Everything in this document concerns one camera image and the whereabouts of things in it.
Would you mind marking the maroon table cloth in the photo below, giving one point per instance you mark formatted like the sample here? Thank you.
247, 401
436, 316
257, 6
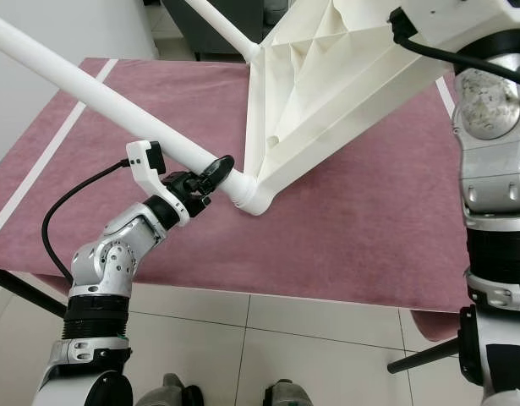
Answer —
336, 237

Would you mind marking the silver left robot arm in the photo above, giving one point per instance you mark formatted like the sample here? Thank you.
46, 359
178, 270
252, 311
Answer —
103, 262

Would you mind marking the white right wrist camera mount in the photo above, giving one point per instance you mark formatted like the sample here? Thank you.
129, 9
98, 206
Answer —
462, 17

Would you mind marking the dark grey armchair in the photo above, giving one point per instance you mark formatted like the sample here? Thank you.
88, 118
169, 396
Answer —
200, 25

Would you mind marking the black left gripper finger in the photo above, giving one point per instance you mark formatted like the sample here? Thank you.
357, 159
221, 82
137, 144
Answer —
226, 165

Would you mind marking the grey robot left foot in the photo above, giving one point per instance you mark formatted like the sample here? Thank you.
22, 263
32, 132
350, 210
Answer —
166, 392

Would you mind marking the grey robot foot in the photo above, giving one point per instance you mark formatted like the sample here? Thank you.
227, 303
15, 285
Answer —
166, 392
287, 395

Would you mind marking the grey robot right foot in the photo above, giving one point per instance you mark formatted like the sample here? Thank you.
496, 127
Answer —
287, 395

